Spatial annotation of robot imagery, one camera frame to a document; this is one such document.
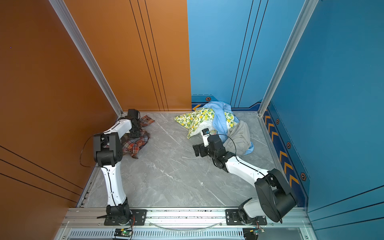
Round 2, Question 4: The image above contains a red plaid cloth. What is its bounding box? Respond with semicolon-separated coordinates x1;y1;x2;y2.
121;115;155;159

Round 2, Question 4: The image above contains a grey cloth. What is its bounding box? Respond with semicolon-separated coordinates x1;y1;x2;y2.
224;121;254;156

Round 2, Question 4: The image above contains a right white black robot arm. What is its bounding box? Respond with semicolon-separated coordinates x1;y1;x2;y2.
193;135;298;225

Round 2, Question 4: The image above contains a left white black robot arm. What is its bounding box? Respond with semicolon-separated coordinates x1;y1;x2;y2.
91;109;140;227

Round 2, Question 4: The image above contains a yellow lemon print cloth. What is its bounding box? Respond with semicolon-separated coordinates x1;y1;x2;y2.
174;108;239;139

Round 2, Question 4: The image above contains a light blue cloth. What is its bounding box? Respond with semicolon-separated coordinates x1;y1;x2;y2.
203;102;254;156

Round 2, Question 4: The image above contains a green circuit board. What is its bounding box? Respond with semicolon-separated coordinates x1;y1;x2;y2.
113;228;133;240

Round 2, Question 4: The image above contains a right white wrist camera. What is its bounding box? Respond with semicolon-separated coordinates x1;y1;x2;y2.
201;128;210;147

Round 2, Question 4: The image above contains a left aluminium corner post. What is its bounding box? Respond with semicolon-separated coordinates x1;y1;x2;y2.
49;0;123;117

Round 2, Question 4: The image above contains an aluminium corner post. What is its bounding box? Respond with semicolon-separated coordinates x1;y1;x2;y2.
258;0;319;118
49;0;123;117

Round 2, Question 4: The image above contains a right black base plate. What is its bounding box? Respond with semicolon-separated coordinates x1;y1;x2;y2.
225;209;267;226

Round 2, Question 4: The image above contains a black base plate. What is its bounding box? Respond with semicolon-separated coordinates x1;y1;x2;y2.
104;209;147;227
225;209;267;226

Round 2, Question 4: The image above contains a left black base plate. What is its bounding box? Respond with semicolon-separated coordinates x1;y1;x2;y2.
104;209;147;227

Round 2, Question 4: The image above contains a small board with wires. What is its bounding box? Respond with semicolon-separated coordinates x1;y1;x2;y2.
243;227;265;240

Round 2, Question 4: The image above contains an aluminium mounting rail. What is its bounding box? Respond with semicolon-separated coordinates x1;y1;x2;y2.
60;207;312;229

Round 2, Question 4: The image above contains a right aluminium corner post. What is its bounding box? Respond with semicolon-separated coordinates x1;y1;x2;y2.
258;0;319;118

